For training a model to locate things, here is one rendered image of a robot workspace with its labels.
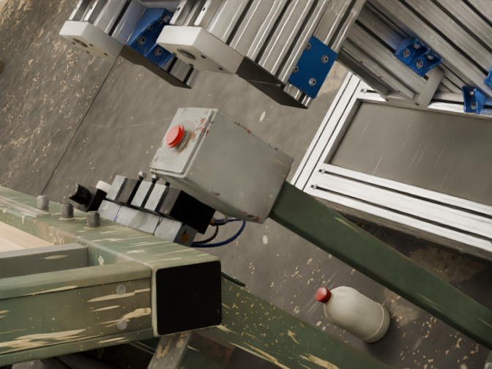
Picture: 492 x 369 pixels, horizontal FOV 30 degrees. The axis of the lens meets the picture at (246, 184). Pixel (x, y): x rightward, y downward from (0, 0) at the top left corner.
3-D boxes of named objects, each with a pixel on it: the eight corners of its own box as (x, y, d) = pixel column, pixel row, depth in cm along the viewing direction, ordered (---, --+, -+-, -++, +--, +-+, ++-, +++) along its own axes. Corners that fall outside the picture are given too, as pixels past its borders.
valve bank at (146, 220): (277, 220, 177) (181, 163, 165) (245, 287, 175) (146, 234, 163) (159, 192, 219) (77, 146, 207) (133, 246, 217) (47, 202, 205)
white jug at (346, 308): (397, 310, 223) (342, 278, 213) (381, 348, 222) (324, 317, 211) (371, 302, 232) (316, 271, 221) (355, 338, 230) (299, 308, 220)
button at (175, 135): (194, 130, 142) (184, 124, 141) (183, 153, 141) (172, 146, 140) (181, 129, 145) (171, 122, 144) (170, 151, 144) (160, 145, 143)
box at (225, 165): (299, 161, 148) (215, 106, 139) (267, 228, 146) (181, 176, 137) (258, 156, 158) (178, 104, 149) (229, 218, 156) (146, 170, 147)
